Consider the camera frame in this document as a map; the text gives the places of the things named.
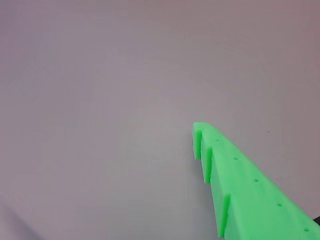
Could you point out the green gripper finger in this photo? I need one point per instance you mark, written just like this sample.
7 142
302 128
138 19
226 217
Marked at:
250 205

